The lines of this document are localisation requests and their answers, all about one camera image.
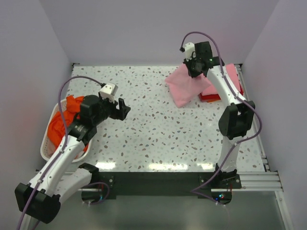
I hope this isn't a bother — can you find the folded red t shirt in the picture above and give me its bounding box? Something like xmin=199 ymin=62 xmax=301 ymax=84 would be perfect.
xmin=198 ymin=87 xmax=245 ymax=103

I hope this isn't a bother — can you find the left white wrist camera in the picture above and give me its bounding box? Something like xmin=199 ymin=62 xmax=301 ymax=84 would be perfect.
xmin=99 ymin=82 xmax=118 ymax=103

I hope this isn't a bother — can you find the aluminium frame rail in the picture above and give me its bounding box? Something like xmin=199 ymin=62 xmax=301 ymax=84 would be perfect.
xmin=18 ymin=63 xmax=286 ymax=230

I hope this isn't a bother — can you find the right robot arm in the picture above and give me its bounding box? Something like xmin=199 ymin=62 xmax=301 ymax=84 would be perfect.
xmin=180 ymin=42 xmax=255 ymax=188

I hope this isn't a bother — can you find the folded pink t shirt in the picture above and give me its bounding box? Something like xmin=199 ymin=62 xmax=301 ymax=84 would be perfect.
xmin=201 ymin=64 xmax=241 ymax=96

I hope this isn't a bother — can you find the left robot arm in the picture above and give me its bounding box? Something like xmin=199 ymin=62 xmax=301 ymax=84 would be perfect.
xmin=15 ymin=95 xmax=130 ymax=223

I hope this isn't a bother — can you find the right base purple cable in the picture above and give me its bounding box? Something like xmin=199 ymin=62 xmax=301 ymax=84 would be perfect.
xmin=190 ymin=184 xmax=231 ymax=202

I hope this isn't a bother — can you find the pink t shirt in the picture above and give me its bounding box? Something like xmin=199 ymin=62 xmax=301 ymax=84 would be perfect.
xmin=165 ymin=64 xmax=211 ymax=108
xmin=201 ymin=64 xmax=241 ymax=96

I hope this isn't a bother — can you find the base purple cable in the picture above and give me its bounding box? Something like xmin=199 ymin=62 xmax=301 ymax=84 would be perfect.
xmin=190 ymin=184 xmax=231 ymax=202
xmin=81 ymin=182 xmax=111 ymax=206

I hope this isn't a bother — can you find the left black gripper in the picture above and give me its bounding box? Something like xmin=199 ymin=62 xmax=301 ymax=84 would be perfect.
xmin=93 ymin=92 xmax=130 ymax=126

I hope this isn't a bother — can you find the orange t shirt in basket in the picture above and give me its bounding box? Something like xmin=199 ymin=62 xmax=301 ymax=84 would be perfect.
xmin=47 ymin=95 xmax=86 ymax=160

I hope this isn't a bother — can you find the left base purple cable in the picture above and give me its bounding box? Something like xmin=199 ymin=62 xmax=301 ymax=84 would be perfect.
xmin=81 ymin=182 xmax=111 ymax=206

